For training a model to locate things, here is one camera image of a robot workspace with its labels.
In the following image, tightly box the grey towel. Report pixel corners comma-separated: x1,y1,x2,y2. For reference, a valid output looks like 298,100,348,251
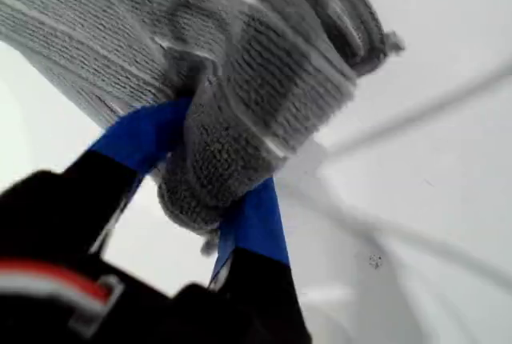
0,0,406,258

